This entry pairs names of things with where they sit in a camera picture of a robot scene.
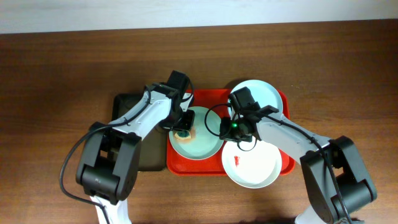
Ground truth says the green yellow sponge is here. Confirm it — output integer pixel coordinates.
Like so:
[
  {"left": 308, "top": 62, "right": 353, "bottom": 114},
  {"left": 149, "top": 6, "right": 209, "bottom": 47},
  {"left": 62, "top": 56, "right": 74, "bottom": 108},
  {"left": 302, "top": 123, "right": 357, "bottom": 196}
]
[{"left": 174, "top": 128, "right": 196, "bottom": 142}]

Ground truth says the pale green plate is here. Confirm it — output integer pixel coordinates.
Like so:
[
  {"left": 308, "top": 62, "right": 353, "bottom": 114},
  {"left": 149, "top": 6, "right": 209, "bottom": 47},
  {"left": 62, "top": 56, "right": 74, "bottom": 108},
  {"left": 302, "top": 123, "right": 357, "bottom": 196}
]
[{"left": 169, "top": 106, "right": 224, "bottom": 160}]

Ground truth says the white plate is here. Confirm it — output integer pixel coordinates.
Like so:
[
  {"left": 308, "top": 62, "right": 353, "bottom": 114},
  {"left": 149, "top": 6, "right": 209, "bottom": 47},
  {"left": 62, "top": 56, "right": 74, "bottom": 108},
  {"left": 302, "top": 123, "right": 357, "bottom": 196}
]
[{"left": 221, "top": 141, "right": 282, "bottom": 189}]

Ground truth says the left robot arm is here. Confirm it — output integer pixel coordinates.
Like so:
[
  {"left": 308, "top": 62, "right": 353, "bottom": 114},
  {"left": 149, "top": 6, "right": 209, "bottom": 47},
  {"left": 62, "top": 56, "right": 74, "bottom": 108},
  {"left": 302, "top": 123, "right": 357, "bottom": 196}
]
[{"left": 75, "top": 82, "right": 193, "bottom": 223}]

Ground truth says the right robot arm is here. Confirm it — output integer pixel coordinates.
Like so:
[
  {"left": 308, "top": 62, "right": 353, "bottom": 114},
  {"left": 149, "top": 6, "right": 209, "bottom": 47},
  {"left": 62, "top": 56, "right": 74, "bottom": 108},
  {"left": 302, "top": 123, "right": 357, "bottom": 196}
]
[{"left": 220, "top": 103, "right": 377, "bottom": 223}]

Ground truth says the red plastic tray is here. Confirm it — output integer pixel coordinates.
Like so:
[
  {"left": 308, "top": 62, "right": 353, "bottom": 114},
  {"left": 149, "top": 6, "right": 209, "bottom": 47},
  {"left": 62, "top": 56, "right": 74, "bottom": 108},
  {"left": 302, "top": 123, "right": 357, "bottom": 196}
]
[{"left": 166, "top": 89, "right": 295, "bottom": 176}]

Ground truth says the black rectangular tray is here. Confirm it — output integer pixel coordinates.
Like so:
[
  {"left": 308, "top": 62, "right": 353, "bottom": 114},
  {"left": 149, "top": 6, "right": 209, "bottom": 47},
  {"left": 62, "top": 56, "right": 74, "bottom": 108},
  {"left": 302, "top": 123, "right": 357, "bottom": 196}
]
[{"left": 111, "top": 93, "right": 167, "bottom": 172}]

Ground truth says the light blue plate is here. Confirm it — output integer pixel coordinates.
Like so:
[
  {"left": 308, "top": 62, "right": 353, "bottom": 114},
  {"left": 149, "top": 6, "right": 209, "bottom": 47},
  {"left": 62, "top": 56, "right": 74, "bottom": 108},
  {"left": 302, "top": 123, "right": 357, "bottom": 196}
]
[{"left": 231, "top": 80, "right": 284, "bottom": 114}]

